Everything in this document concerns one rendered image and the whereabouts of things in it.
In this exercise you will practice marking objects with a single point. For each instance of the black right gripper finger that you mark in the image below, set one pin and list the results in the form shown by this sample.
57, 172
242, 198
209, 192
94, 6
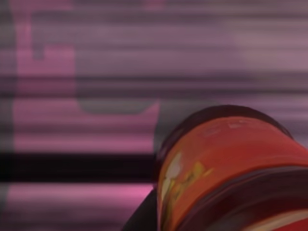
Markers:
144, 215

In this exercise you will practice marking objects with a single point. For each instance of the red orange cylindrical can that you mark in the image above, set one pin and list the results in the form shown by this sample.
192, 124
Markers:
231, 163

